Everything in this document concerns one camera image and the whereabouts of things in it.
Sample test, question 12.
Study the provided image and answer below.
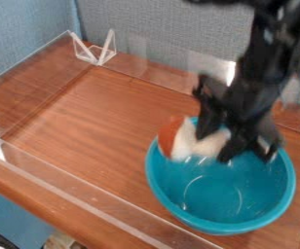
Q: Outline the clear acrylic back barrier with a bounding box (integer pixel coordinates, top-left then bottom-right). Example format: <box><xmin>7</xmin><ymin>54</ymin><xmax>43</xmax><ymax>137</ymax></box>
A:
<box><xmin>104</xmin><ymin>53</ymin><xmax>300</xmax><ymax>132</ymax></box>

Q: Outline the clear acrylic barrier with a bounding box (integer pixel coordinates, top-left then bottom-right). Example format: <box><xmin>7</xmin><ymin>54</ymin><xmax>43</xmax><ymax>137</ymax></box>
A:
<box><xmin>0</xmin><ymin>31</ymin><xmax>90</xmax><ymax>135</ymax></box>
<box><xmin>0</xmin><ymin>138</ymin><xmax>223</xmax><ymax>249</ymax></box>
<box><xmin>104</xmin><ymin>53</ymin><xmax>300</xmax><ymax>132</ymax></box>

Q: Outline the clear acrylic front barrier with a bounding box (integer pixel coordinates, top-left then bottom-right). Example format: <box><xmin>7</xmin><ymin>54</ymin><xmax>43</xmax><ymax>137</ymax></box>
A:
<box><xmin>0</xmin><ymin>138</ymin><xmax>223</xmax><ymax>249</ymax></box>

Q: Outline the clear acrylic left barrier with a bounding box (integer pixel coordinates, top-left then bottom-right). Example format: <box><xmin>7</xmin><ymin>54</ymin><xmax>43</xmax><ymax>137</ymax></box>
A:
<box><xmin>0</xmin><ymin>31</ymin><xmax>90</xmax><ymax>135</ymax></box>

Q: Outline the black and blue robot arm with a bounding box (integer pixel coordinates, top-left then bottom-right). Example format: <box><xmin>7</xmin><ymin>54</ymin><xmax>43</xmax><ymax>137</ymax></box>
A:
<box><xmin>183</xmin><ymin>0</ymin><xmax>300</xmax><ymax>162</ymax></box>

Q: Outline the plush mushroom brown cap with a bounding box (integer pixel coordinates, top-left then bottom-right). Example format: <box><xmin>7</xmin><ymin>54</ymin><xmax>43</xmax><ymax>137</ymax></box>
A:
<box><xmin>156</xmin><ymin>116</ymin><xmax>233</xmax><ymax>162</ymax></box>

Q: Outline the blue plastic bowl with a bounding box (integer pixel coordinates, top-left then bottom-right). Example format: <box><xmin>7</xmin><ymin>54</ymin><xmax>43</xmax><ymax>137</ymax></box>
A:
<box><xmin>144</xmin><ymin>134</ymin><xmax>295</xmax><ymax>235</ymax></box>

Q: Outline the clear acrylic corner bracket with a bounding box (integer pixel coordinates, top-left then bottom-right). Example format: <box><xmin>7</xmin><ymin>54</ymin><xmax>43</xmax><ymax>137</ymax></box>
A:
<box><xmin>70</xmin><ymin>29</ymin><xmax>118</xmax><ymax>66</ymax></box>

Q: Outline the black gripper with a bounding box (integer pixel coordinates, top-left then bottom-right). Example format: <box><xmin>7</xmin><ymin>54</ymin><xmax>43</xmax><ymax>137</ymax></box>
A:
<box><xmin>192</xmin><ymin>19</ymin><xmax>300</xmax><ymax>162</ymax></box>

